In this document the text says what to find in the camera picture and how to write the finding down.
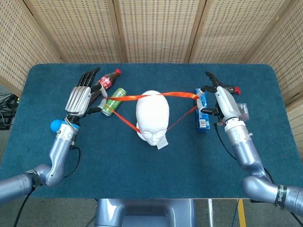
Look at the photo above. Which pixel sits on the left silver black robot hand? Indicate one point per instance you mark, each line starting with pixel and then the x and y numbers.
pixel 78 100

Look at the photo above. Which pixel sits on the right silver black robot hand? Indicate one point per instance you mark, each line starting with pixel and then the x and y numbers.
pixel 226 101

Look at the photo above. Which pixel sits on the white badge card holder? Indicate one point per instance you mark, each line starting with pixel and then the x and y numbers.
pixel 162 143

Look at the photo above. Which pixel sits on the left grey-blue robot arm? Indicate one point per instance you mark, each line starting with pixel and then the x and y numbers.
pixel 56 156

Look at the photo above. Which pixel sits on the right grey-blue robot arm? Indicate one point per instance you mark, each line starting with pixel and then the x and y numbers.
pixel 246 151

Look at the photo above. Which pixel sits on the white mannequin head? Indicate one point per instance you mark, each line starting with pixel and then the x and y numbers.
pixel 152 113

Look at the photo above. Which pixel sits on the black case with red part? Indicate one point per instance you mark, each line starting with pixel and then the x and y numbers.
pixel 237 90

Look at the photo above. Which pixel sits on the clear box red contents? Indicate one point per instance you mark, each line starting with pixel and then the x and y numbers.
pixel 245 111

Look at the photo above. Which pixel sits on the blue cookie box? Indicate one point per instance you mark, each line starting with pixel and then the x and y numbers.
pixel 203 124

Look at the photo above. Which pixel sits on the blue ball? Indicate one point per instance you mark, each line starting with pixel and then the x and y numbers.
pixel 55 125

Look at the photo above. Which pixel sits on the cola plastic bottle red cap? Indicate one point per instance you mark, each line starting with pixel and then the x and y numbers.
pixel 107 81

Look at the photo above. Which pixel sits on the green drink can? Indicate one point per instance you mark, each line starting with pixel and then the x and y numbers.
pixel 116 103

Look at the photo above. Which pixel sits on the blue felt table mat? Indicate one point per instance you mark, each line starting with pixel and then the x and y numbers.
pixel 142 170

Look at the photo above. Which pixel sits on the woven wooden folding screen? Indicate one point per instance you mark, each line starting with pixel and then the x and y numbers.
pixel 154 30

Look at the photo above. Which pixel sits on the white table leg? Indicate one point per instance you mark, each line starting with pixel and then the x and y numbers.
pixel 210 212

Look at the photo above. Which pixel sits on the grey-blue robot torso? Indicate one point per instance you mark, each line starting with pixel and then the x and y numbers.
pixel 146 212

